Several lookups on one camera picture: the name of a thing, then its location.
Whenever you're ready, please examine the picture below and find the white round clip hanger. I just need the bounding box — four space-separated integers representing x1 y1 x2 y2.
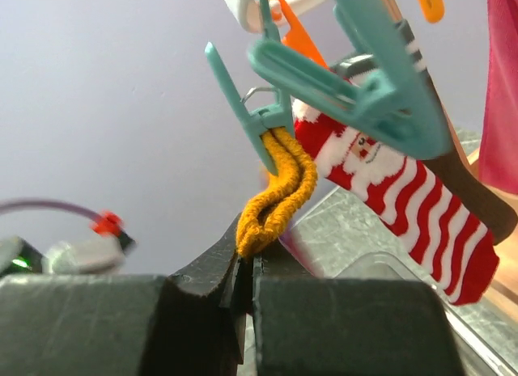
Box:
224 0 326 33

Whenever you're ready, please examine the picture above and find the large teal clothes clip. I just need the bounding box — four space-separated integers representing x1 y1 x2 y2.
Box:
248 0 452 159

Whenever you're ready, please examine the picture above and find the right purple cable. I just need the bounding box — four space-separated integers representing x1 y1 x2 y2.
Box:
0 197 98 227

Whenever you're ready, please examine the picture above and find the maroon purple ribbed sock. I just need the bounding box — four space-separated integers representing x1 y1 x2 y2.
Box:
236 128 317 259

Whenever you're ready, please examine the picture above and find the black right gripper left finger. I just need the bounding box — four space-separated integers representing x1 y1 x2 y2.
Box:
1 225 244 375

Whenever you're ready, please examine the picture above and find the clear plastic tray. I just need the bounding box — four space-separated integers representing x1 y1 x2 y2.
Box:
292 188 517 375

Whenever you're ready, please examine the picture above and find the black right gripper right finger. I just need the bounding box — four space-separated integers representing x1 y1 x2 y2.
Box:
252 243 465 375

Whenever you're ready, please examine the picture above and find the pink cloth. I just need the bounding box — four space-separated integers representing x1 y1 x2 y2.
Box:
479 0 517 195

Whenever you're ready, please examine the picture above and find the santa red white striped sock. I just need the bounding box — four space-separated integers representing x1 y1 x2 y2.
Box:
292 99 499 306

